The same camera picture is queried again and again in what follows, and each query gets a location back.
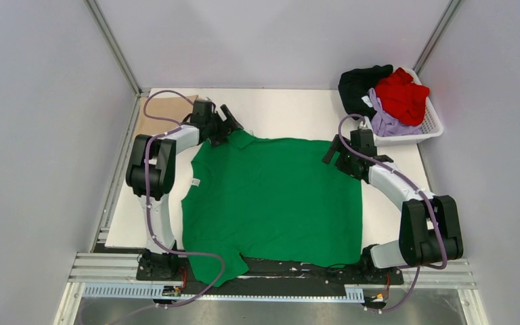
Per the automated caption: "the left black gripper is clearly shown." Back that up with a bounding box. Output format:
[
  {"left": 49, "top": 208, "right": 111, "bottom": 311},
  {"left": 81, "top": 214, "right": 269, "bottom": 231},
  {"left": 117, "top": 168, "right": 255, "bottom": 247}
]
[{"left": 206, "top": 106, "right": 244, "bottom": 148}]

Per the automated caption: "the green t shirt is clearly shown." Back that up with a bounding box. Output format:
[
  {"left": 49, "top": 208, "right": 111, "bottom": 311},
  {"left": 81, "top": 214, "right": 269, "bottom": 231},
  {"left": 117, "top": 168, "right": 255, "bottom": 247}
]
[{"left": 181, "top": 131, "right": 363, "bottom": 286}]

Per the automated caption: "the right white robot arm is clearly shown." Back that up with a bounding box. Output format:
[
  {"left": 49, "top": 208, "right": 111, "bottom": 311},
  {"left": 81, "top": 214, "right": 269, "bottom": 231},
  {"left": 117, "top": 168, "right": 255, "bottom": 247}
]
[{"left": 322, "top": 129, "right": 464, "bottom": 283}]

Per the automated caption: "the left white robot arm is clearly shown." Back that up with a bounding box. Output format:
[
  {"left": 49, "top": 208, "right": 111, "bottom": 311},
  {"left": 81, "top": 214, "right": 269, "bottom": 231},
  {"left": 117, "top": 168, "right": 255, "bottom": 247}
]
[{"left": 125, "top": 100, "right": 243, "bottom": 281}]

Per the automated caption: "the lilac t shirt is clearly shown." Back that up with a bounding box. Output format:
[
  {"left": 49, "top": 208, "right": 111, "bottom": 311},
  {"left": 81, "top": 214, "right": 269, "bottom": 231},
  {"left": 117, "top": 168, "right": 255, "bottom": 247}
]
[{"left": 368, "top": 88, "right": 422, "bottom": 137}]

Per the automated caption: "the folded beige t shirt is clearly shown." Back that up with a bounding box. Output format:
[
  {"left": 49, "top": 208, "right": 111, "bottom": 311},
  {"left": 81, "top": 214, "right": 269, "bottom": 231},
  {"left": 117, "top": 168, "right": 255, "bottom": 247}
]
[{"left": 133, "top": 96, "right": 193, "bottom": 138}]

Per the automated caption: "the black t shirt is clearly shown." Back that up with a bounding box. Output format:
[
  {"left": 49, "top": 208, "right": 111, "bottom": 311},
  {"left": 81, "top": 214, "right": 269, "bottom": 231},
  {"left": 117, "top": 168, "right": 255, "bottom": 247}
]
[{"left": 338, "top": 64, "right": 393, "bottom": 119}]

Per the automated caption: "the red t shirt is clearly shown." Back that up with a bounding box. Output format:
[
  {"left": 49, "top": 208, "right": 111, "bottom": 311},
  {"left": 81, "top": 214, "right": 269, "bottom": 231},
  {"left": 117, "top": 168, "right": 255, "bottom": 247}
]
[{"left": 374, "top": 68, "right": 430, "bottom": 127}]

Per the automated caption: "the white laundry basket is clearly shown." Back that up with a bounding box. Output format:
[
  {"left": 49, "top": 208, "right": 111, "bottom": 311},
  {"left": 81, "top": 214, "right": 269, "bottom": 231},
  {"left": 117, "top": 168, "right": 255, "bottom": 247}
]
[{"left": 363, "top": 67, "right": 443, "bottom": 146}]

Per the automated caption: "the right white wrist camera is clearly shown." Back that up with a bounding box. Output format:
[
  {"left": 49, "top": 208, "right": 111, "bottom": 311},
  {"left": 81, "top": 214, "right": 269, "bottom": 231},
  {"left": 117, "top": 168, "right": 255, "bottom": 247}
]
[{"left": 358, "top": 116, "right": 372, "bottom": 130}]

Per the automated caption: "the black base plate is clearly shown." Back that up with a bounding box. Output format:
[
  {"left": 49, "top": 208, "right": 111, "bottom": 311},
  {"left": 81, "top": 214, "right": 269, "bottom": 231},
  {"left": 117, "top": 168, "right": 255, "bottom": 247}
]
[{"left": 136, "top": 253, "right": 404, "bottom": 296}]

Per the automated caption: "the aluminium frame rail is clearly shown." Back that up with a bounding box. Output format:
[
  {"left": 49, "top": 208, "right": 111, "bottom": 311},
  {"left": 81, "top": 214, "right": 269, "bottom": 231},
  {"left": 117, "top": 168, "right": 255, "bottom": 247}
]
[{"left": 68, "top": 253, "right": 477, "bottom": 290}]

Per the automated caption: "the white slotted cable duct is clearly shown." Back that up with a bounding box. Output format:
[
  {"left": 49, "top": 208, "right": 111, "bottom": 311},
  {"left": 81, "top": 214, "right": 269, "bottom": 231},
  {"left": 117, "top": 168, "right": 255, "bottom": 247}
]
[{"left": 82, "top": 283, "right": 365, "bottom": 303}]

